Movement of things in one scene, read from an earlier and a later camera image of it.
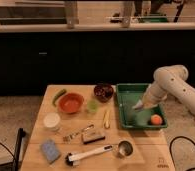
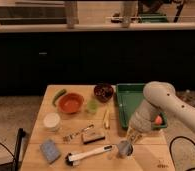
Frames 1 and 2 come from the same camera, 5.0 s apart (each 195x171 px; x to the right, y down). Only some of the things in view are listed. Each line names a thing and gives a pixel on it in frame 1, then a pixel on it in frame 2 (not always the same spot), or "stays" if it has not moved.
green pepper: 59,94 stays
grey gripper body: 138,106 to 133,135
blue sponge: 50,150 stays
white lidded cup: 51,121 stays
